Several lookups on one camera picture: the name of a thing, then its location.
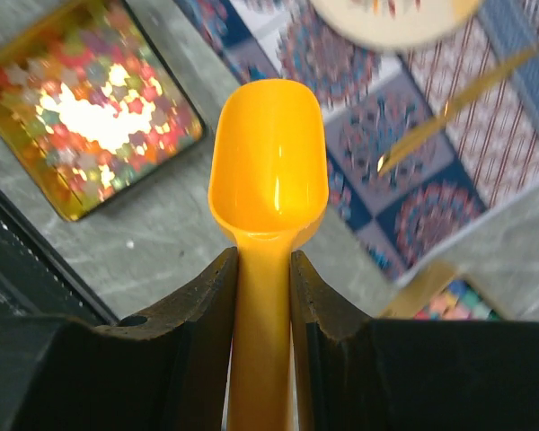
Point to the square tin of translucent candies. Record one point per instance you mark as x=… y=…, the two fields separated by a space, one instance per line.
x=88 y=106

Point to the gold tin of opaque candies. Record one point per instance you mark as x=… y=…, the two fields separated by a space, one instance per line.
x=439 y=292

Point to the cream and orange plate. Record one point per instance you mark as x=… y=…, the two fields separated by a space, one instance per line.
x=395 y=25

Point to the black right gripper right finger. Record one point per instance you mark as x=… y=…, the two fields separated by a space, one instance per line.
x=356 y=372

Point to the yellow plastic scoop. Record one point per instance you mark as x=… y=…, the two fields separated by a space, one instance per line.
x=268 y=191

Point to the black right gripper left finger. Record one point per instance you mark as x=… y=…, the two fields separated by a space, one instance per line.
x=162 y=368

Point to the patterned placemat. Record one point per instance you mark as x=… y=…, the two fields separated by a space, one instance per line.
x=431 y=107

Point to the gold knife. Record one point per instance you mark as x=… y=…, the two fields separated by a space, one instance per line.
x=414 y=139

